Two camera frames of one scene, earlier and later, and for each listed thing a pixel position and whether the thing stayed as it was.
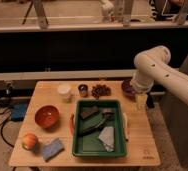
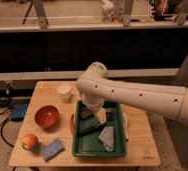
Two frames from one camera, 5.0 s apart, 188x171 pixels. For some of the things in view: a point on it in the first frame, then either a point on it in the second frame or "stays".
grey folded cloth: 107,136 stays
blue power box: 18,111 stays
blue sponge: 52,149 stays
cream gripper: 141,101 to 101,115
